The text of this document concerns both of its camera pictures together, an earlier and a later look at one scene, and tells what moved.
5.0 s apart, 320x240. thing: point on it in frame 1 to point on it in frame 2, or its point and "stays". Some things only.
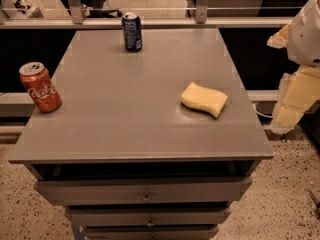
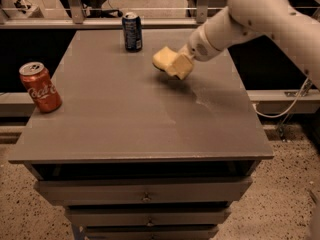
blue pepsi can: [132, 28] stays
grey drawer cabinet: [125, 156] stays
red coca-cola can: [41, 86] stays
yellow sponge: [203, 99] to [164, 58]
